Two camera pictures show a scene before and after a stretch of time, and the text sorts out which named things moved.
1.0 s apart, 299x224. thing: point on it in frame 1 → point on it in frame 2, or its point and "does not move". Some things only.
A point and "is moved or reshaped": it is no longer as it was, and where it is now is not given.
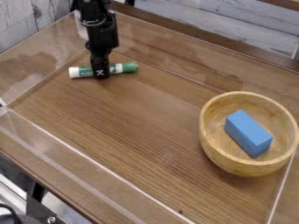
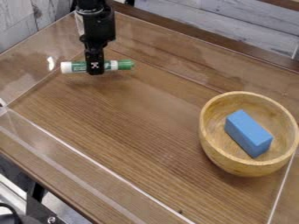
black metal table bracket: (39, 213) does not move
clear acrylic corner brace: (79, 24) does not move
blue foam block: (247, 133) does not move
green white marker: (78, 72) is moved or reshaped
